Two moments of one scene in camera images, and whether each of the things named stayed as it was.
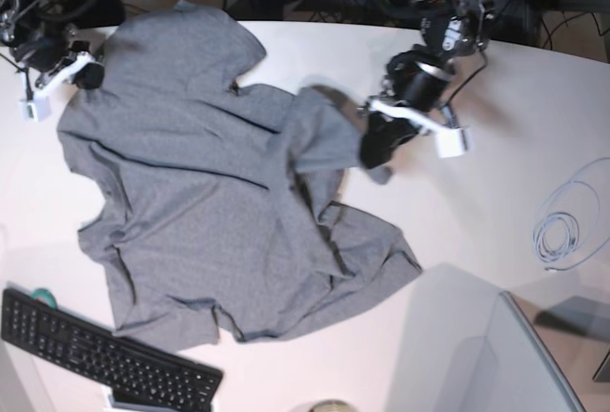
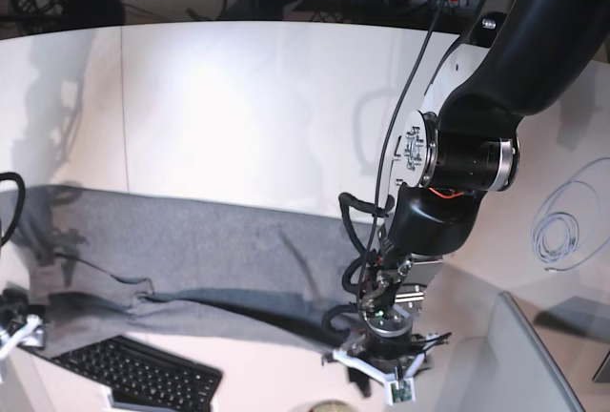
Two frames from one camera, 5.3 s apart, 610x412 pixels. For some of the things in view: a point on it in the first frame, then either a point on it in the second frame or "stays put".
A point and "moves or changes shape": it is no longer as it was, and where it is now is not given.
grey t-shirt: x=213 y=210 moves or changes shape
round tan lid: x=333 y=405 stays put
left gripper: x=44 y=55 -> x=21 y=324
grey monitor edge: x=528 y=380 stays put
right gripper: x=416 y=83 -> x=391 y=355
